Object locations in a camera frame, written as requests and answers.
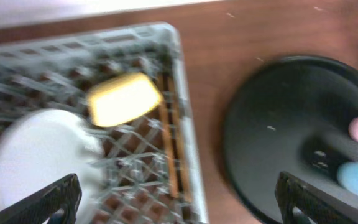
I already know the round black tray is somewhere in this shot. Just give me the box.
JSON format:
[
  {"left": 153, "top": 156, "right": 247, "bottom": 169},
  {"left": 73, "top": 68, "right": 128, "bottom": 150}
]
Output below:
[{"left": 221, "top": 55, "right": 358, "bottom": 223}]

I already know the wooden chopstick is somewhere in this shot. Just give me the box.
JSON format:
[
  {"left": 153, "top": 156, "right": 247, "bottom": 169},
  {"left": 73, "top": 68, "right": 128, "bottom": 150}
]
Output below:
[
  {"left": 167, "top": 76, "right": 193, "bottom": 203},
  {"left": 156, "top": 74, "right": 180, "bottom": 198}
]

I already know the yellow bowl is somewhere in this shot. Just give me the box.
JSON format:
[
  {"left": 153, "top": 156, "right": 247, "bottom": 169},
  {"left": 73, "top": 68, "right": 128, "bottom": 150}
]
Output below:
[{"left": 86, "top": 73, "right": 163, "bottom": 128}]

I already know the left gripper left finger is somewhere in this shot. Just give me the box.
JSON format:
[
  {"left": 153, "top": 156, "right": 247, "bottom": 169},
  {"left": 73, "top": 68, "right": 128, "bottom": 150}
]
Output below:
[{"left": 0, "top": 174, "right": 81, "bottom": 224}]

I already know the grey dishwasher rack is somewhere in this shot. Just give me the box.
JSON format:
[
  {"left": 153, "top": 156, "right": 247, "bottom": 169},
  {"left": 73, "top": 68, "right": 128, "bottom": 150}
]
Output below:
[{"left": 0, "top": 22, "right": 208, "bottom": 223}]

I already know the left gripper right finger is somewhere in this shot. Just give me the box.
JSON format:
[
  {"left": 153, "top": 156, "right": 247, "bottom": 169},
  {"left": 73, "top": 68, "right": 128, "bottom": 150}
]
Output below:
[{"left": 275, "top": 172, "right": 358, "bottom": 224}]

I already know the grey-green plate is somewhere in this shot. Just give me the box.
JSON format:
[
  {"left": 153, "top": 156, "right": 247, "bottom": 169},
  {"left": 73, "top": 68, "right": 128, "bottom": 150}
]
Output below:
[{"left": 0, "top": 109, "right": 104, "bottom": 223}]

